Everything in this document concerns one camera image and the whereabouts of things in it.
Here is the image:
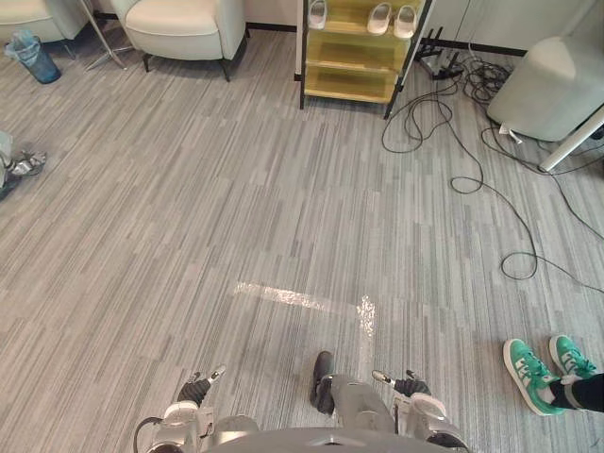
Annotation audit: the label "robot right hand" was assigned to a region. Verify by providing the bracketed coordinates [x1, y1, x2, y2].
[371, 368, 432, 398]

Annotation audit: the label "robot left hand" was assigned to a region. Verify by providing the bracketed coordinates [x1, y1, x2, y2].
[177, 363, 227, 408]

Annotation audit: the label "grey robot torso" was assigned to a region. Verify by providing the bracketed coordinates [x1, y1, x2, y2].
[202, 426, 433, 453]

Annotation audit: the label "green white sneaker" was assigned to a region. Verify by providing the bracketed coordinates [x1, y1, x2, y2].
[548, 334, 598, 384]
[502, 337, 567, 417]

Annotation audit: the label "person's leg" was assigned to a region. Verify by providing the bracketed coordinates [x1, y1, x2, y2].
[548, 369, 604, 412]

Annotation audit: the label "grey patterned shoe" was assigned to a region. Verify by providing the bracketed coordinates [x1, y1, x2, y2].
[4, 149, 49, 178]

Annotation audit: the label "white table leg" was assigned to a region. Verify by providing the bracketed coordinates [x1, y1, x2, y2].
[538, 113, 604, 173]

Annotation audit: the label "black wifi router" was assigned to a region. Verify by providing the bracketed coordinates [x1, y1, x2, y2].
[418, 25, 466, 80]

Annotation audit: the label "grey pouf seat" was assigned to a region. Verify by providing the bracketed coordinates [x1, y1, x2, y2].
[486, 34, 604, 143]

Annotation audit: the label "metal tripod stand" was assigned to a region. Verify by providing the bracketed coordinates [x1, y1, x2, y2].
[77, 0, 138, 73]

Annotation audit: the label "cream armchair black legs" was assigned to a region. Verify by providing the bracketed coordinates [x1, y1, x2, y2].
[109, 0, 248, 83]

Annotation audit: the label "white slipper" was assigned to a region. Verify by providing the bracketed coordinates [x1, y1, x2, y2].
[366, 2, 394, 36]
[393, 4, 417, 41]
[307, 0, 329, 31]

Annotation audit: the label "blue trash bin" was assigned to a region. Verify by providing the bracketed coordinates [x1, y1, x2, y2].
[4, 29, 63, 86]

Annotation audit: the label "long black floor cable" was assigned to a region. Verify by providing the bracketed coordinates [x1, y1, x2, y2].
[450, 126, 604, 294]

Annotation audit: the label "black looped floor cable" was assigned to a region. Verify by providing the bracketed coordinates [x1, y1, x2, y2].
[380, 75, 483, 194]

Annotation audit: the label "tangled black cables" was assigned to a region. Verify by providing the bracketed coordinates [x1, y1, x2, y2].
[461, 55, 514, 104]

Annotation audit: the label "yellow shoe rack black frame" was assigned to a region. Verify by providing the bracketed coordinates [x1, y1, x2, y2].
[294, 0, 433, 120]

